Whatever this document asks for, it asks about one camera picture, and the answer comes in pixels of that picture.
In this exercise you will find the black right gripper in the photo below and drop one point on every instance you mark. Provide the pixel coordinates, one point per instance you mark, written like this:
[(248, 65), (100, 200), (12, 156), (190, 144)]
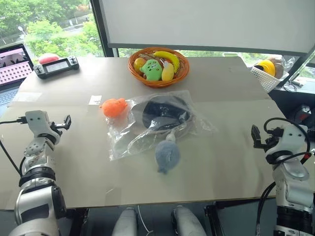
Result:
[(272, 143)]

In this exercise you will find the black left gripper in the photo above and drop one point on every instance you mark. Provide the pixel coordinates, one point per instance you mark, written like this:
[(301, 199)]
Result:
[(56, 131)]

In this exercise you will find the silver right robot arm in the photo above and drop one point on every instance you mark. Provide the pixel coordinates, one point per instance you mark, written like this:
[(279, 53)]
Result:
[(292, 182)]

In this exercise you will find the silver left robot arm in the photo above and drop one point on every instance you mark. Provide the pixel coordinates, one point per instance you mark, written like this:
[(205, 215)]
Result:
[(37, 196)]

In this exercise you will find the white paper label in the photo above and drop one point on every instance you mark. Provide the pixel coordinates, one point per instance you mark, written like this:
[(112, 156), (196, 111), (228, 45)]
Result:
[(95, 99)]

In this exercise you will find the red and black device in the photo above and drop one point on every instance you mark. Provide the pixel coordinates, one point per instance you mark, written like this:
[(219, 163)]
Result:
[(303, 114)]

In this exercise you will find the black side table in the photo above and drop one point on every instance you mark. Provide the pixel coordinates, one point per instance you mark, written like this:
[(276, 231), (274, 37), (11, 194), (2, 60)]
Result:
[(290, 98)]

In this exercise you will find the orange plush toy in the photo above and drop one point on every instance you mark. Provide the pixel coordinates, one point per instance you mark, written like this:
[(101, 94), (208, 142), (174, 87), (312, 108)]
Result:
[(113, 108)]

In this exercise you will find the white perforated plastic basket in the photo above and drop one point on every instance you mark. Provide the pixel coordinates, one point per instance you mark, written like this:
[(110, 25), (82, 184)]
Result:
[(267, 79)]

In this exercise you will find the black handheld remote controller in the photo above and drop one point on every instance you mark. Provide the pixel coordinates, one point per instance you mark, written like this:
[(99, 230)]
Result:
[(56, 67)]

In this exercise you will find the red rounded object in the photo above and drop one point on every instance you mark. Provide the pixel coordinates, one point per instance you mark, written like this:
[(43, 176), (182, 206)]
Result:
[(48, 58)]

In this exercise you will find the yellow round object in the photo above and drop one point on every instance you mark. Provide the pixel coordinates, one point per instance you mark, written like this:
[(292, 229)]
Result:
[(265, 66)]

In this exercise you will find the brown round object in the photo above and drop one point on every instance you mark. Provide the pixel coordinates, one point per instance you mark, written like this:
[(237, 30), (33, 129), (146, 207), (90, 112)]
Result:
[(279, 66)]

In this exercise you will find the clear plastic bag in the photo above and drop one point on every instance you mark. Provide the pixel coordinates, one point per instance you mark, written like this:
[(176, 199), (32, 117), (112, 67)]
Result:
[(197, 123)]

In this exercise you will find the open laptop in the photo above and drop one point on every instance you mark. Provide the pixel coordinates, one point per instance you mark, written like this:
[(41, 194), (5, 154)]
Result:
[(12, 71)]

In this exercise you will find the orange woven basket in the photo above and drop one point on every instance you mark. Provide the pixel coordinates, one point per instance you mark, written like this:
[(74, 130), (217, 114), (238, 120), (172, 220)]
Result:
[(147, 81)]

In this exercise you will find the orange yellow toy fruit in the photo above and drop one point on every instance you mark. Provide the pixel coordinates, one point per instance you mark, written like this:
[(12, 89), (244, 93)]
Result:
[(138, 63)]

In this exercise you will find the blue grey plush toy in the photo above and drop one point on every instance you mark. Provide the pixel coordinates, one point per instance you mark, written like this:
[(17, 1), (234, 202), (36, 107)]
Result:
[(167, 155)]

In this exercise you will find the green plush toy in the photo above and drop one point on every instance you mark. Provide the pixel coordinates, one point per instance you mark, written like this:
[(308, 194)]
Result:
[(151, 70)]

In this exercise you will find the grey rounded robot leg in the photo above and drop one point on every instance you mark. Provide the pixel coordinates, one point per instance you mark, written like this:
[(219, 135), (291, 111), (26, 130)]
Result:
[(187, 221), (125, 223)]

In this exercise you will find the yellow toy banana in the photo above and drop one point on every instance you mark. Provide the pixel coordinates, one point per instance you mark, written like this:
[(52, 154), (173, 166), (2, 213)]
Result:
[(172, 60)]

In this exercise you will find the white roll-down screen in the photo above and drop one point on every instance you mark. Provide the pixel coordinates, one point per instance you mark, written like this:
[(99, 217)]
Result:
[(197, 22)]

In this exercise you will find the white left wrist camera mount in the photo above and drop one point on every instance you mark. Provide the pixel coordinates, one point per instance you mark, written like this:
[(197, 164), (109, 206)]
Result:
[(37, 123)]

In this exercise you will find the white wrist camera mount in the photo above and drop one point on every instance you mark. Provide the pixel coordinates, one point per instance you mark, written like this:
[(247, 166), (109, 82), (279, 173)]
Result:
[(37, 123), (294, 138)]

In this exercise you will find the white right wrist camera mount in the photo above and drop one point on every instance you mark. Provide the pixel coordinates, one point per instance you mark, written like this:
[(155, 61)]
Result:
[(294, 138)]

